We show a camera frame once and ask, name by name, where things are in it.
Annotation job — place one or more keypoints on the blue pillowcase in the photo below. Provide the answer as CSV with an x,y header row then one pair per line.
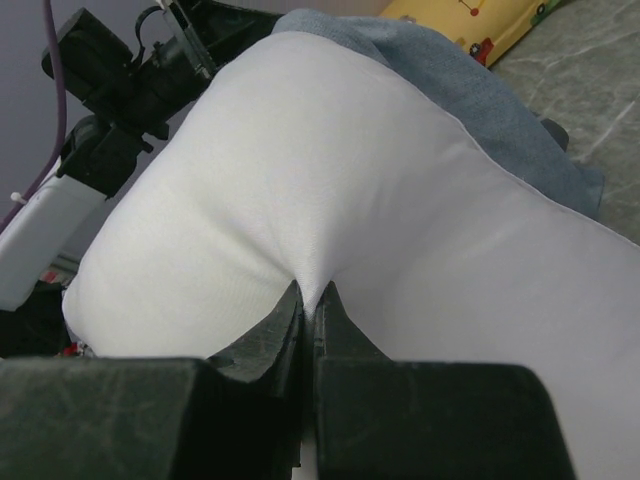
x,y
529,145

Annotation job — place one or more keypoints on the white pillow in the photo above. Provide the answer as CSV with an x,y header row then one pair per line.
x,y
307,162

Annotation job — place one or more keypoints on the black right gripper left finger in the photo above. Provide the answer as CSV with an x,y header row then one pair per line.
x,y
234,415

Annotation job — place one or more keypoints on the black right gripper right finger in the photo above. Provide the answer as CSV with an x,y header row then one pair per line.
x,y
376,418

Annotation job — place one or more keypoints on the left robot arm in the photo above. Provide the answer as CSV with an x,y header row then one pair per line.
x,y
113,103

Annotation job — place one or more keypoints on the yellow cartoon-car pillow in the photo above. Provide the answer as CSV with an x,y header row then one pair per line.
x,y
485,29

